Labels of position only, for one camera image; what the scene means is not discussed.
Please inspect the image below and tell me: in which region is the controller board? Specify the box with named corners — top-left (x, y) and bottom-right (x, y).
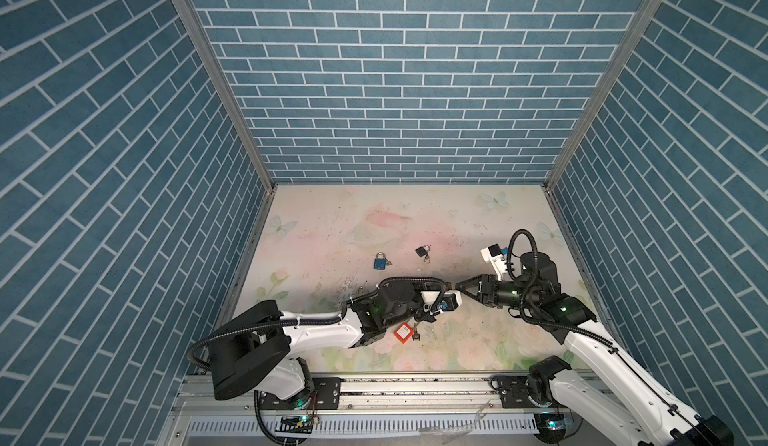
top-left (534, 414), bottom-right (568, 445)
top-left (275, 415), bottom-right (315, 435)

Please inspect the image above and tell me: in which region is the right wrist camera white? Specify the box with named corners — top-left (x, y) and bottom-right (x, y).
top-left (481, 244), bottom-right (508, 281)

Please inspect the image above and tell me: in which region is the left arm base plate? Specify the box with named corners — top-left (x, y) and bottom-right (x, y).
top-left (258, 376), bottom-right (342, 411)

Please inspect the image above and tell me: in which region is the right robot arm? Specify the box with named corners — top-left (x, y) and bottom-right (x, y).
top-left (456, 246), bottom-right (735, 445)

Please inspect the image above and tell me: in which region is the right corner aluminium post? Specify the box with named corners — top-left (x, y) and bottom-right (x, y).
top-left (543, 0), bottom-right (684, 192)

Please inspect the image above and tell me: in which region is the corner aluminium post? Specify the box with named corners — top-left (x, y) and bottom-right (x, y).
top-left (155, 0), bottom-right (276, 192)
top-left (543, 0), bottom-right (684, 192)

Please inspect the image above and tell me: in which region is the left corner aluminium post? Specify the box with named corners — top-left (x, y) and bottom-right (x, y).
top-left (155, 0), bottom-right (276, 192)

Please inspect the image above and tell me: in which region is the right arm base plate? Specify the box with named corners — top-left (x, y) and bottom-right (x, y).
top-left (489, 375), bottom-right (564, 409)

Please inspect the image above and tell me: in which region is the black padlock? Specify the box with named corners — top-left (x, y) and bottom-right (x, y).
top-left (415, 245), bottom-right (431, 263)

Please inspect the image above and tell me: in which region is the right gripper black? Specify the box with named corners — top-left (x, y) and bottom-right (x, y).
top-left (456, 272), bottom-right (539, 311)

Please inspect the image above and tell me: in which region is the right controller board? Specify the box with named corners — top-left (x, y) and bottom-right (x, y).
top-left (534, 414), bottom-right (568, 445)

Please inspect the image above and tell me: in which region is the left controller board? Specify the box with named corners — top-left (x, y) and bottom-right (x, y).
top-left (275, 415), bottom-right (315, 435)

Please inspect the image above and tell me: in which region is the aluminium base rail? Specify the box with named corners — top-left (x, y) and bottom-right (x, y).
top-left (157, 373), bottom-right (685, 446)

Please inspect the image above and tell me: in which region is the red padlock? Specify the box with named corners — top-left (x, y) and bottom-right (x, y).
top-left (393, 321), bottom-right (420, 344)

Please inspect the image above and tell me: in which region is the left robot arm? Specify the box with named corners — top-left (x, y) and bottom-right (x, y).
top-left (195, 276), bottom-right (462, 404)

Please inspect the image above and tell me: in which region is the blue padlock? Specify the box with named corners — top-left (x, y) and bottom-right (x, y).
top-left (373, 252), bottom-right (392, 270)

